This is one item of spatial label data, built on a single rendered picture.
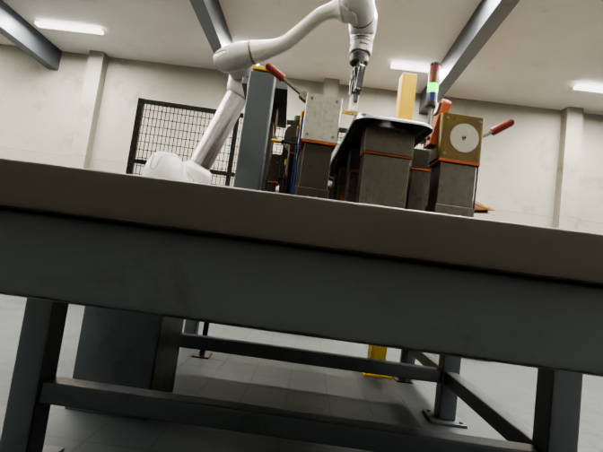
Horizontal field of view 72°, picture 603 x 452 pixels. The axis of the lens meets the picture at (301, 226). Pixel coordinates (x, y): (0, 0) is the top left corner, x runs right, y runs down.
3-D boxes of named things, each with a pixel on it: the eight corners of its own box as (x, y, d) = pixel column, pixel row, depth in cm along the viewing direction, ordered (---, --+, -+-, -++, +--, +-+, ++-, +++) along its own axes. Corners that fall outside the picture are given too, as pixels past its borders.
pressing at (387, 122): (449, 129, 94) (450, 122, 94) (351, 115, 93) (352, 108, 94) (348, 206, 232) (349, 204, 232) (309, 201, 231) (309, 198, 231)
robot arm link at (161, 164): (128, 196, 169) (139, 144, 172) (154, 205, 187) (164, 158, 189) (162, 200, 165) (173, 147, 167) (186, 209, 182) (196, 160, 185)
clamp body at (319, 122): (325, 244, 99) (343, 97, 102) (275, 237, 99) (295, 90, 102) (321, 245, 106) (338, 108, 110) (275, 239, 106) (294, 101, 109)
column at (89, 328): (64, 408, 153) (95, 231, 158) (105, 384, 183) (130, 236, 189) (146, 421, 152) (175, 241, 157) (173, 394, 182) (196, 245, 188)
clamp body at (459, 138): (484, 265, 100) (497, 119, 103) (428, 257, 99) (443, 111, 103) (467, 265, 109) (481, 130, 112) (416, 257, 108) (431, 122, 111)
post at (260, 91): (253, 235, 108) (276, 73, 112) (224, 230, 108) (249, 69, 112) (255, 236, 116) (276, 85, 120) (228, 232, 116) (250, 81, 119)
